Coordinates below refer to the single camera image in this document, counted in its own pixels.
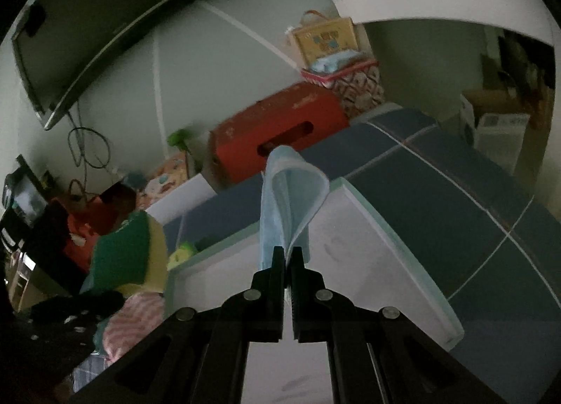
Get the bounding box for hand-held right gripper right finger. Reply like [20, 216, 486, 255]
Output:
[290, 246, 505, 404]

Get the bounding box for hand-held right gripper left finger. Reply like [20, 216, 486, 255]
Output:
[66, 246, 285, 404]

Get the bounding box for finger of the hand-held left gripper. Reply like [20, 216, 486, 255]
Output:
[31, 290, 126, 326]

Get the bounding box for pink striped fluffy cloth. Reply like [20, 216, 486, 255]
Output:
[94, 292, 167, 363]

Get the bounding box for white storage box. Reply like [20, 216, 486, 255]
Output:
[167, 177, 465, 404]

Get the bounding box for blue face mask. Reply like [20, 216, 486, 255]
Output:
[259, 145, 329, 273]

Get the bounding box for black cabinet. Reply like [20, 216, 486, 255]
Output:
[0, 207, 88, 300]

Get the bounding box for red felt bag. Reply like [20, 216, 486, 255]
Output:
[61, 180, 136, 273]

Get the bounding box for small yellow green pack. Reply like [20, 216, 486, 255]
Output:
[169, 242, 198, 269]

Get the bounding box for small black monitor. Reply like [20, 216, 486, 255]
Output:
[2, 167, 47, 230]

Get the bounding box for white board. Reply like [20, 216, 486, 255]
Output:
[144, 174, 217, 225]

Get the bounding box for colourful toy box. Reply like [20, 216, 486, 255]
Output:
[147, 154, 194, 207]

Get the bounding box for blue plaid bedsheet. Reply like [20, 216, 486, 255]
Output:
[72, 106, 561, 404]

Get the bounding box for red cardboard box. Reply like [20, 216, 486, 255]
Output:
[209, 82, 351, 188]

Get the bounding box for patterned basket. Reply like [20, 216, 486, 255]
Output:
[300, 60, 386, 120]

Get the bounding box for light blue packet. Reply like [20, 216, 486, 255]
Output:
[309, 50, 360, 74]

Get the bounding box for white cardboard box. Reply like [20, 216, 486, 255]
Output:
[460, 89, 531, 172]

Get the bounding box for yellow paper bag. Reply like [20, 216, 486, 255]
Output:
[287, 10, 358, 69]

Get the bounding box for black cable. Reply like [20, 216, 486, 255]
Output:
[68, 102, 115, 172]

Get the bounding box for black wall television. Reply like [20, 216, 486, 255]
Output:
[11, 0, 272, 131]

